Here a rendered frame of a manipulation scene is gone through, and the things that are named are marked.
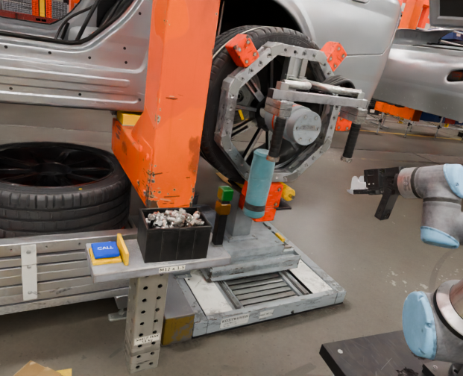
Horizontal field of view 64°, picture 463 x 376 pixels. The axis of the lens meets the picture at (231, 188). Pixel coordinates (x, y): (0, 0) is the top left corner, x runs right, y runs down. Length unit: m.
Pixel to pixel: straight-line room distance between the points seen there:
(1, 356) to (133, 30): 1.29
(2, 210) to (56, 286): 0.32
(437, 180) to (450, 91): 2.82
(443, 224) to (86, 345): 1.23
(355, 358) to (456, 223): 0.48
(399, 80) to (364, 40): 1.92
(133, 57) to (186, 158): 0.61
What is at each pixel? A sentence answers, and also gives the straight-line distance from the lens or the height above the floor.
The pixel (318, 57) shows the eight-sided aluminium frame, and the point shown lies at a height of 1.09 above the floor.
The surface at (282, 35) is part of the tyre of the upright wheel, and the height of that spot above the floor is 1.15.
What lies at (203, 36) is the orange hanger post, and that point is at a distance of 1.21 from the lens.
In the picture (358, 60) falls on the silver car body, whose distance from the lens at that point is 2.31.
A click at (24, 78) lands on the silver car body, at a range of 1.65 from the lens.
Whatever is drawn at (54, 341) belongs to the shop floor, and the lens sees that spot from 1.59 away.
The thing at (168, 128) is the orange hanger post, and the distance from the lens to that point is 1.21.
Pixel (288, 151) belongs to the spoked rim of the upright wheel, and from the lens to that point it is 1.76.
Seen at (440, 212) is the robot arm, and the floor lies 0.78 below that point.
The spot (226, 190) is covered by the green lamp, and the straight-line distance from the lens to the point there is 1.19.
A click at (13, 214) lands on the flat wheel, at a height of 0.43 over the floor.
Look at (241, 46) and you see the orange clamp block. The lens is 1.37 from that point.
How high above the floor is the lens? 1.09
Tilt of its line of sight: 21 degrees down
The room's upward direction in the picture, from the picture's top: 10 degrees clockwise
